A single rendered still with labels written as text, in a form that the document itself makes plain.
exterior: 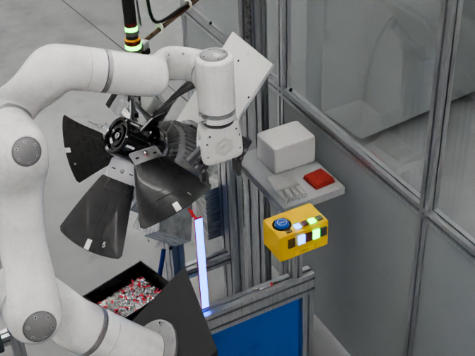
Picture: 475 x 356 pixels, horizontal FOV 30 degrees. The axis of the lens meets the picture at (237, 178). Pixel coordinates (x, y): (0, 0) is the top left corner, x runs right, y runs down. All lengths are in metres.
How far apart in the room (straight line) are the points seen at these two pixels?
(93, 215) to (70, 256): 1.47
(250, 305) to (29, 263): 0.90
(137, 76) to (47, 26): 4.46
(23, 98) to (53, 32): 4.35
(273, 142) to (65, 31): 3.34
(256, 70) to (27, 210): 1.10
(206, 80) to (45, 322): 0.61
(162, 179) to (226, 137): 0.55
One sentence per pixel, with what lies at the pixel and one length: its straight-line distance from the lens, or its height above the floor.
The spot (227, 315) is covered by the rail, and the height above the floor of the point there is 0.83.
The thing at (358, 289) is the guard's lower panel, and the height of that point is 0.42.
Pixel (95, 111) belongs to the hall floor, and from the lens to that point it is 5.16.
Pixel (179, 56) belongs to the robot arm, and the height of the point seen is 1.72.
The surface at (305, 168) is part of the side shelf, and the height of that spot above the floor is 0.86.
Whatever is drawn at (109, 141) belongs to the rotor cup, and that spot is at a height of 1.19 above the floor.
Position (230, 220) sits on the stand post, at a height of 0.75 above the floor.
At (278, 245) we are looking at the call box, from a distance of 2.46.
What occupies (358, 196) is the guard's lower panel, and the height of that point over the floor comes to 0.83.
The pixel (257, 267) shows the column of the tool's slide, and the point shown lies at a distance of 3.66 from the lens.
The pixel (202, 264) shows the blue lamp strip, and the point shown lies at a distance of 2.42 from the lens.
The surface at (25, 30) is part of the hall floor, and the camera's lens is 6.25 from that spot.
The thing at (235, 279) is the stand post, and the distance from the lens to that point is 3.19.
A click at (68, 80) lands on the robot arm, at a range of 1.76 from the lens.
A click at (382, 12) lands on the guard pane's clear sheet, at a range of 2.61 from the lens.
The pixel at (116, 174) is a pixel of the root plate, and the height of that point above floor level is 1.11.
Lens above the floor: 2.63
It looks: 36 degrees down
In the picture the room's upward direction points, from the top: 3 degrees counter-clockwise
